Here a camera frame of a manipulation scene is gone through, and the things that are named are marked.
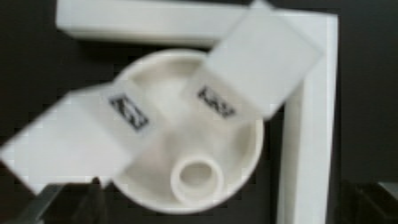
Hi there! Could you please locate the white stool leg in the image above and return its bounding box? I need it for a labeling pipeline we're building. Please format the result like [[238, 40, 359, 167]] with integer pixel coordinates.
[[183, 0, 327, 122], [0, 82, 161, 192]]

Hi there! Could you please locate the white front barrier rail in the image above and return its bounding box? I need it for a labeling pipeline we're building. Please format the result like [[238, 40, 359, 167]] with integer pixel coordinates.
[[275, 10, 337, 224]]

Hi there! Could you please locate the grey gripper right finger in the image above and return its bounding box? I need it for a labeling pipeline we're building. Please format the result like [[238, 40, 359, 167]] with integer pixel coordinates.
[[336, 181, 398, 224]]

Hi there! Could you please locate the white round stool seat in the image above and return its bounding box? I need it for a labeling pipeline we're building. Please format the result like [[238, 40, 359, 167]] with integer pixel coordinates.
[[113, 49, 265, 214]]

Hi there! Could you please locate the white right barrier block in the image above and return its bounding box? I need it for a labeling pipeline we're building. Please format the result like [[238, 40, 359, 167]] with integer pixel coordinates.
[[55, 0, 249, 48]]

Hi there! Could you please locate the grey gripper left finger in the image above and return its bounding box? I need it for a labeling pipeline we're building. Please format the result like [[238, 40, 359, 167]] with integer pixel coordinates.
[[16, 178, 108, 224]]

